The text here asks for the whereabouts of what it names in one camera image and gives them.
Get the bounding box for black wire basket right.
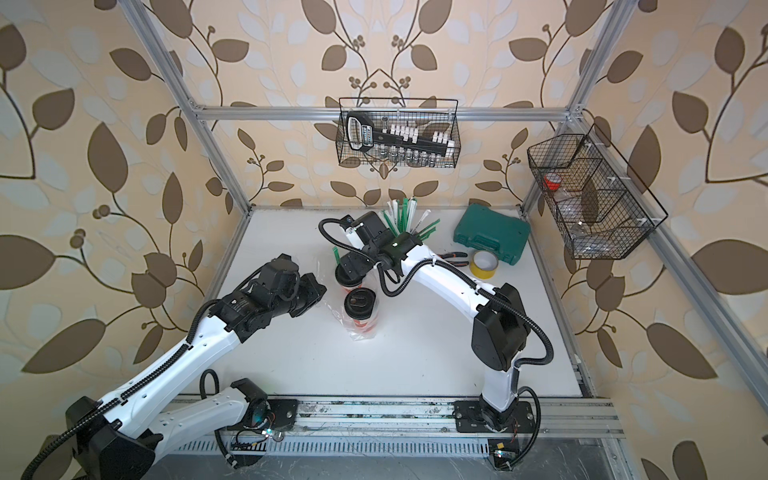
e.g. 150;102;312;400
527;124;668;260

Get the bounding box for green white wrapped straws bundle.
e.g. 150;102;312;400
380;198;441;240

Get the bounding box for orange black pliers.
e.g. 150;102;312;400
439;251;470;268

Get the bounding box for clear plastic carrier bag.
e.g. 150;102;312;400
315;252;382;341

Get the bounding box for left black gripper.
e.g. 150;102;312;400
268;272;328;320

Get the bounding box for red paper cup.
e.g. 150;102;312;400
342;287;378;334
334;263;364;291

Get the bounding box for black wire basket rear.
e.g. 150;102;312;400
335;96;461;169

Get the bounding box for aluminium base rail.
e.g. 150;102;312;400
128;395;625;439

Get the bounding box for yellow tape roll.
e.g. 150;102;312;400
469;250;499;280

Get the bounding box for black wire basket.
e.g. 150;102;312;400
335;96;461;169
527;124;668;260

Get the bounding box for black socket wrench set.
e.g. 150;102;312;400
337;110;457;158

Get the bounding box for green plastic tool case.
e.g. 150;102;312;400
453;204;531;265

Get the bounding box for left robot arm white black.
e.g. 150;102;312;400
22;254;327;479

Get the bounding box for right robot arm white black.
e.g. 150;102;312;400
318;212;554;470

